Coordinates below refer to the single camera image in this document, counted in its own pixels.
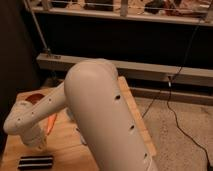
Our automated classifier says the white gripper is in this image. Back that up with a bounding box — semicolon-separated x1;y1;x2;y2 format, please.
21;130;46;149

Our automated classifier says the black striped eraser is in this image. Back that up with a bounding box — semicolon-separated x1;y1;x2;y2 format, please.
18;155;54;170

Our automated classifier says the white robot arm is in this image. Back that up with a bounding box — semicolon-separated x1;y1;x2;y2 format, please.
3;59;158;171

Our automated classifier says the orange toy carrot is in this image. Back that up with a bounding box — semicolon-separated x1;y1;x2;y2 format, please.
46;114;57;135

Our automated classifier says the red-orange bowl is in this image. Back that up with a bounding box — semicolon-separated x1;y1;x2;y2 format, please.
26;93;44;104

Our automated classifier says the small blue block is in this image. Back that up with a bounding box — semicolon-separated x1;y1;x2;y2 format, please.
66;108;74;121

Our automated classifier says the blue cloth piece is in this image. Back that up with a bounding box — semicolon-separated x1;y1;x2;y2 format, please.
76;128;87;146

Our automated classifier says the metal pole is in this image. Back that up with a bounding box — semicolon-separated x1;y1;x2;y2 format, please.
26;0;51;57

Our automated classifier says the grey metal beam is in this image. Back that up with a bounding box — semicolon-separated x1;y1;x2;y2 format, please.
36;53;213;87

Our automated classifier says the wooden shelf rail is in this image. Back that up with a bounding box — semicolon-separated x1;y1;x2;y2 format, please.
23;0;213;27

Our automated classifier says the black cable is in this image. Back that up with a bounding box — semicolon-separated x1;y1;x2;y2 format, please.
141;18;213;168

